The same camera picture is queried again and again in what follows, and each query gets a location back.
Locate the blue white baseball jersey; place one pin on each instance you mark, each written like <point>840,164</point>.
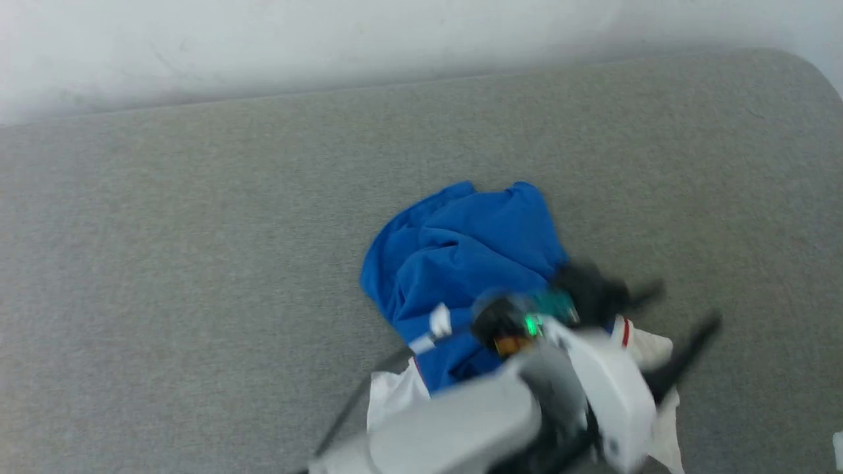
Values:
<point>467,250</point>

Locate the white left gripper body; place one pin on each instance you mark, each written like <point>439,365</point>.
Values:
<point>612,388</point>

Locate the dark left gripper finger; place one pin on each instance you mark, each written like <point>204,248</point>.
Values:
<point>685,359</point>
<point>642,293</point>

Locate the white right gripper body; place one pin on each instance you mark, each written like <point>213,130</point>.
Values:
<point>838,451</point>

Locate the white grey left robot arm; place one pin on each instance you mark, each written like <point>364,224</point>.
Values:
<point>461,428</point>

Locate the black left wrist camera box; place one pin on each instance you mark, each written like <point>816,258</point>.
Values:
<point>589,289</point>

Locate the grey fabric sofa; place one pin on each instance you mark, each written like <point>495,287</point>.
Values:
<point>197,230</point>

